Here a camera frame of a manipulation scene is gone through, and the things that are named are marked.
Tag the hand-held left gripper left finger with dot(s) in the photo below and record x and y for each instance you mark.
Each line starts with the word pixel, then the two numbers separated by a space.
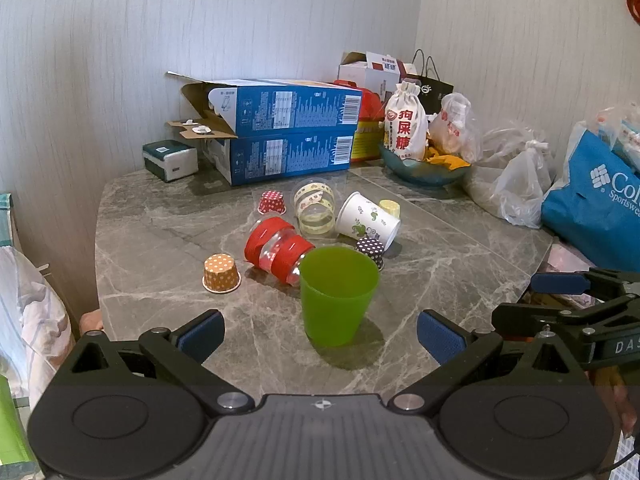
pixel 202 336

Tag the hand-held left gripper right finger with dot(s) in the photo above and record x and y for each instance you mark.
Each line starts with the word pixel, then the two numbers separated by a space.
pixel 442 338

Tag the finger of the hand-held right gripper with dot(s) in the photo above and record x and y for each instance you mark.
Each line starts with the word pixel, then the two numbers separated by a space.
pixel 557 283
pixel 525 316

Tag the orange polka dot paper cup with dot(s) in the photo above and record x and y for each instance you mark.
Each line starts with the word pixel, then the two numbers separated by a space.
pixel 221 274

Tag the green plastic cup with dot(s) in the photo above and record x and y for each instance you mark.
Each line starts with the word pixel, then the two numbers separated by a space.
pixel 340 300

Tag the clear cup with red bands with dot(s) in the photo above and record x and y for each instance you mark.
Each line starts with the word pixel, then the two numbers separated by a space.
pixel 276 255

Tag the dark polka dot paper cup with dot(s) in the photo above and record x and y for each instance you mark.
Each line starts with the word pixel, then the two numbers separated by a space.
pixel 371 250

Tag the white paper cup green print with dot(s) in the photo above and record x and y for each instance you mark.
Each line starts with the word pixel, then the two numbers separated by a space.
pixel 367 222

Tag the small yellow paper cup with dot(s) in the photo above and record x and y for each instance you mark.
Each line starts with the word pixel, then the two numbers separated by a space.
pixel 390 207

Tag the red polka dot paper cup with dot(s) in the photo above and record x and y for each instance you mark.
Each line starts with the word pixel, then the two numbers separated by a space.
pixel 271 203

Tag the clear cup with yellow bands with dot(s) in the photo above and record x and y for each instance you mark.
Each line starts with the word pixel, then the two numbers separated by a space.
pixel 314 208

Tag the person's right hand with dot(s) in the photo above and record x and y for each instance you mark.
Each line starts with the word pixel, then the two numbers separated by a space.
pixel 621 402

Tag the blue shopping bag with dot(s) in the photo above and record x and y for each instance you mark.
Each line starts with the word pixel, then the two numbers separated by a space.
pixel 592 205

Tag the orange wrapper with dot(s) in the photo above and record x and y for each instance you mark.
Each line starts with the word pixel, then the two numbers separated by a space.
pixel 447 160

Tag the teal glass bowl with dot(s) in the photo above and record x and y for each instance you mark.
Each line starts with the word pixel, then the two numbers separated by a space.
pixel 420 172

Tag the white striped cloth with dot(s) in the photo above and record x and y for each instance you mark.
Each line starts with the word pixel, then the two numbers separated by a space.
pixel 30 320

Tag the green white tissue pack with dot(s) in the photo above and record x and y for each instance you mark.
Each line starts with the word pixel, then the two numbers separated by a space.
pixel 169 160

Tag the clear plastic snack bag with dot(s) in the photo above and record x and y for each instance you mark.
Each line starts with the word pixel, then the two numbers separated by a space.
pixel 456 127

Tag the blue cardboard box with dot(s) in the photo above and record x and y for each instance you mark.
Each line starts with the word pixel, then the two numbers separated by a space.
pixel 290 155
pixel 290 107

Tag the green packet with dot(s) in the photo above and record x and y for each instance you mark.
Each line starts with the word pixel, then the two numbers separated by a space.
pixel 10 435

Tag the red yellow box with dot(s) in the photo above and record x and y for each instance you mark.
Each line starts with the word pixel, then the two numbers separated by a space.
pixel 369 132

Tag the black paper bag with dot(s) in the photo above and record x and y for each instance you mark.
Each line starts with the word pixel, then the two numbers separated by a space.
pixel 436 87

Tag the upper blue cardboard box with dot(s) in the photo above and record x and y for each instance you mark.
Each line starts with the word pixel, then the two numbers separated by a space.
pixel 290 107

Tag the white cardboard box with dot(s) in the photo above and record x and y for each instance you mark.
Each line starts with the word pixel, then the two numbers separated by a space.
pixel 375 72

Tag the red wall ornament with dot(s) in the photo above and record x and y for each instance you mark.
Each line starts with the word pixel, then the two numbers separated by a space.
pixel 633 6

